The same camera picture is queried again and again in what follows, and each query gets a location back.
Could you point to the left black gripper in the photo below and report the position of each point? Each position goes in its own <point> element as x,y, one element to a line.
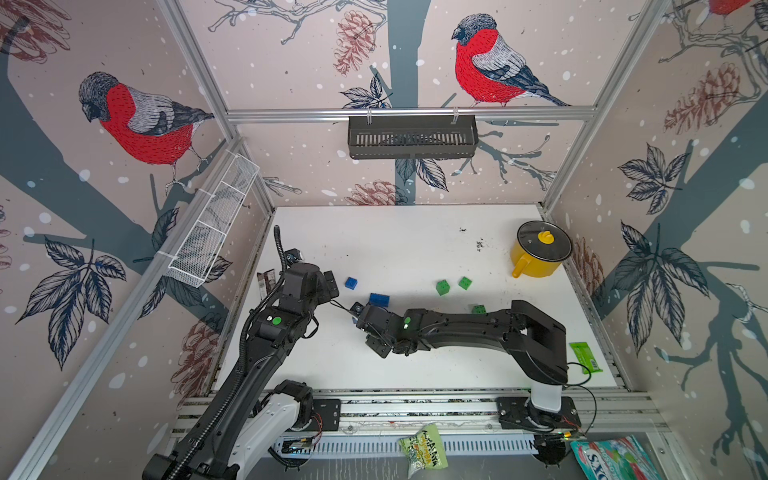
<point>325,293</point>

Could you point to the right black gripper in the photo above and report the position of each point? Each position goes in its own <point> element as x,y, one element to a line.
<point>371,342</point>

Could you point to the blue long lego brick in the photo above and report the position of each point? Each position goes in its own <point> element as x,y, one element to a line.
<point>379,300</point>

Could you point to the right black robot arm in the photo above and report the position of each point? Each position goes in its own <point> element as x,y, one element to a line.
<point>535,340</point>

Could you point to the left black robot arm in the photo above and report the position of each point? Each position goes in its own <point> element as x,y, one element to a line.
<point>270,333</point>

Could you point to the brown snack wrapper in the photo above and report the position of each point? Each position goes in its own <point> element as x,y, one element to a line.
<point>266,282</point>

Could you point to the green snack packet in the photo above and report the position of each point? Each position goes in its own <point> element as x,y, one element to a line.
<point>424,450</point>

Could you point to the yellow pot with lid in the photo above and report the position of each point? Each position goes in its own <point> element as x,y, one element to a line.
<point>540,247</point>

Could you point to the green candy wrapper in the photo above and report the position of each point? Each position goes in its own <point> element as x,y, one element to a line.
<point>585,357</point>

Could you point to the colourful tissue packet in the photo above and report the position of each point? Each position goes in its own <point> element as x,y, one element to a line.
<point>621,458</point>

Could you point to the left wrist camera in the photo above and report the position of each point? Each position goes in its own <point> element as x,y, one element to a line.
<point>291,257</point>

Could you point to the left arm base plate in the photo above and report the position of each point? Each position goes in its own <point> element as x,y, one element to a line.
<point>325,415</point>

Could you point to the white wire mesh shelf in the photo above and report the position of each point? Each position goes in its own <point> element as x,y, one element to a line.
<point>193,262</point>

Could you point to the black hanging wire basket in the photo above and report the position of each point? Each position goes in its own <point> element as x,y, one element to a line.
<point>412,137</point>

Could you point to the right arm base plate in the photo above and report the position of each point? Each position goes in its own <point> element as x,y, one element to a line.
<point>518,413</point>

